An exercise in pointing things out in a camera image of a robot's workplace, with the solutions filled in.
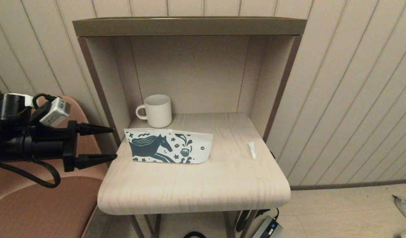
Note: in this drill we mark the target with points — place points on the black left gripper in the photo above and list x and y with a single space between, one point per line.
47 145

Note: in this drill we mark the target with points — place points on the white horse print bag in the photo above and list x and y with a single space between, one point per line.
196 148

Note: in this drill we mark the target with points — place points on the white ribbed ceramic mug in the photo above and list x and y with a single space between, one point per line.
158 112

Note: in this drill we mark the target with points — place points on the pink brown upholstered chair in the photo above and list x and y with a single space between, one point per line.
41 211

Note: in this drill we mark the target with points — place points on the beige wooden nightstand shelf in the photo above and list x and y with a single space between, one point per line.
189 26

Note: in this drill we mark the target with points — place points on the grey power adapter brick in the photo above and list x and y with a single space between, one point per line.
267 229

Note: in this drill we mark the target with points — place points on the brown baseboard strip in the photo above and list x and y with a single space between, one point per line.
371 182

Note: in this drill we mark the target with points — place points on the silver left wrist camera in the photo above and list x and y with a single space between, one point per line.
56 114

